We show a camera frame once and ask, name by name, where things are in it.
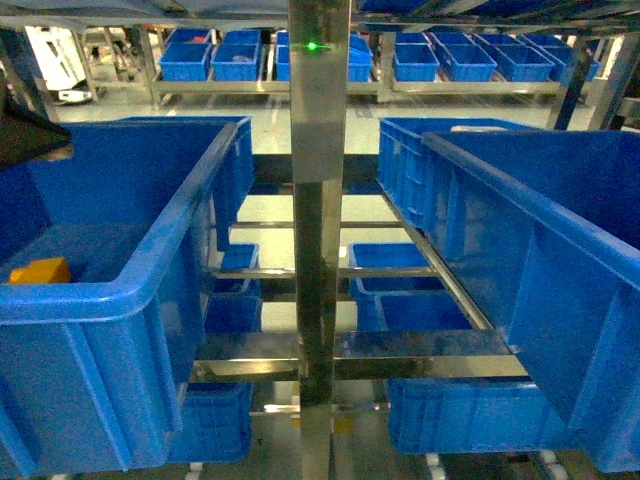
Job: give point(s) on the blue bin bottom left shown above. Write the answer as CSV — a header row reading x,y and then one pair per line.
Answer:
x,y
216,424

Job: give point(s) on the yellow toy block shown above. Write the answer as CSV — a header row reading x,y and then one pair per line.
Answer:
x,y
43,271

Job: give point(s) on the large blue bin right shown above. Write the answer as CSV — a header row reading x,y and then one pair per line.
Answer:
x,y
541,228

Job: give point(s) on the small blue bin below rail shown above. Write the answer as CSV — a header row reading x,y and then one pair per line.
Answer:
x,y
400,303

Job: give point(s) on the blue bin bottom right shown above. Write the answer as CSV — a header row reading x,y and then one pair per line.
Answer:
x,y
453,417

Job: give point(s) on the steel shelf frame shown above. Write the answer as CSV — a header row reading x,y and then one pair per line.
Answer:
x,y
262,357

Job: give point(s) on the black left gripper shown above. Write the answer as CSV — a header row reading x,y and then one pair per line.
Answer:
x,y
27,137

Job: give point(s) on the large blue bin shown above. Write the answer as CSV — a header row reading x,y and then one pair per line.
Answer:
x,y
94,371
541,228

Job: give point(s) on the steel vertical post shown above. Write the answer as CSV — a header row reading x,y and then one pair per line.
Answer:
x,y
319,33

